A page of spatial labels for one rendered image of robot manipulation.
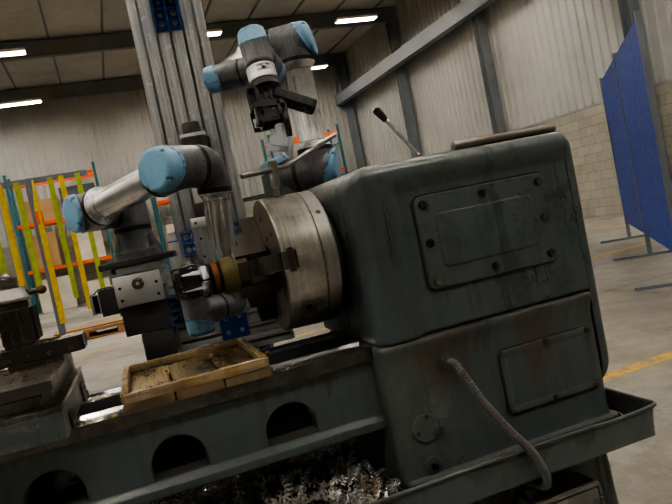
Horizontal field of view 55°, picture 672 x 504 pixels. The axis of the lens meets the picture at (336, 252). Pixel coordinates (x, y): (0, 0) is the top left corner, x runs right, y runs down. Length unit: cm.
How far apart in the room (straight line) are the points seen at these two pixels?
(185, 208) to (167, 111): 34
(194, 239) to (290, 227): 84
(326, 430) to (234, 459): 20
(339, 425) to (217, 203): 71
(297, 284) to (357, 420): 33
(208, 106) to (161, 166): 67
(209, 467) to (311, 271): 46
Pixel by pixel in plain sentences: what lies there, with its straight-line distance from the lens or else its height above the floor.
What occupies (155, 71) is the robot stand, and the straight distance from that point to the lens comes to 236.
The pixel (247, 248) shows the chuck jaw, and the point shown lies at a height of 113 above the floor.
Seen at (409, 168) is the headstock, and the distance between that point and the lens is 142.
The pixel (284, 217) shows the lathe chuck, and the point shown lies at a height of 118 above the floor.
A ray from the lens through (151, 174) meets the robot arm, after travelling 172.
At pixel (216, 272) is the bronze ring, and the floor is 109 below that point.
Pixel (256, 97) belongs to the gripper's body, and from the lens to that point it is 167.
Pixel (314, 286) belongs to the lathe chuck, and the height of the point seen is 102.
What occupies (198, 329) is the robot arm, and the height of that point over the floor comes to 94.
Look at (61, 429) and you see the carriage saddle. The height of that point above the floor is 88.
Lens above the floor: 116
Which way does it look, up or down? 3 degrees down
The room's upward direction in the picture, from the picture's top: 12 degrees counter-clockwise
